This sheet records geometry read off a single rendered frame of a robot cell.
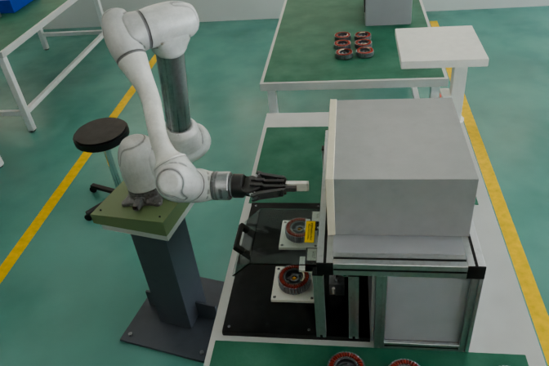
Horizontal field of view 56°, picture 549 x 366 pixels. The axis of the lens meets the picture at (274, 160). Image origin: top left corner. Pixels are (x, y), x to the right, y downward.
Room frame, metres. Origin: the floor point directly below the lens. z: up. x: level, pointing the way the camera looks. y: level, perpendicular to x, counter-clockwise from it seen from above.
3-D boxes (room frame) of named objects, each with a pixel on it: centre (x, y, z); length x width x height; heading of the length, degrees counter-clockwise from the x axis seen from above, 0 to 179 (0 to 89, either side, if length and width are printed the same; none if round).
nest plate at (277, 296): (1.21, -0.02, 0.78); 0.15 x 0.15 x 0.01; 80
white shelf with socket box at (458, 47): (2.12, -0.78, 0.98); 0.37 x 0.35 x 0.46; 170
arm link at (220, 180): (1.28, 0.17, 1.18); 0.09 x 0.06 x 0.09; 169
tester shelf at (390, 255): (1.27, -0.36, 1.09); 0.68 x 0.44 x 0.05; 170
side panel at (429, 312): (0.94, -0.38, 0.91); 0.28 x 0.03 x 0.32; 80
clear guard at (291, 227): (1.15, -0.02, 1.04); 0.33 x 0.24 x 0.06; 80
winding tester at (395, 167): (1.26, -0.36, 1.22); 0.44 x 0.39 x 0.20; 170
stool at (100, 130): (2.82, 1.05, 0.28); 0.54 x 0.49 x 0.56; 80
